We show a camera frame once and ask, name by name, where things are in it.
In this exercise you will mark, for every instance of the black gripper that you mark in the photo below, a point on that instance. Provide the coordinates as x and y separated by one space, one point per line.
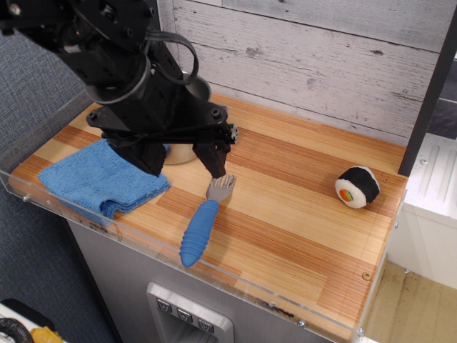
162 112

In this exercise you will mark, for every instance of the plush sushi roll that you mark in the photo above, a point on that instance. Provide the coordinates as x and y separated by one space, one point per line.
357 187

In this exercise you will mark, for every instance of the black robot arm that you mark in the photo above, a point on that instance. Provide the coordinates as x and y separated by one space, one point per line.
120 52

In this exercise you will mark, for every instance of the blue folded cloth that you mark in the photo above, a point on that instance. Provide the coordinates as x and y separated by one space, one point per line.
96 182

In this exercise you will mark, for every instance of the grey toy cabinet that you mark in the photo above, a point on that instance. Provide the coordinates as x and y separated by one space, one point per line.
122 274

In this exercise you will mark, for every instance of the silver button panel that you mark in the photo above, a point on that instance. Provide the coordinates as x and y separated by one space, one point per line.
180 319

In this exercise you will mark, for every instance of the black and yellow object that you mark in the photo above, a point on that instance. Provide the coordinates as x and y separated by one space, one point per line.
21 323

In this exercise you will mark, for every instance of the white ridged counter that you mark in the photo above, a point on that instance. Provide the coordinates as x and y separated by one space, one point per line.
423 240

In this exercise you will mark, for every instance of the blue handled fork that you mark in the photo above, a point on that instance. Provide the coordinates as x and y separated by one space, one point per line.
198 232

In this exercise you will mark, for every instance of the clear acrylic guard rail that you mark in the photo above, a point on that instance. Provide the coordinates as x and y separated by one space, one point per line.
284 237

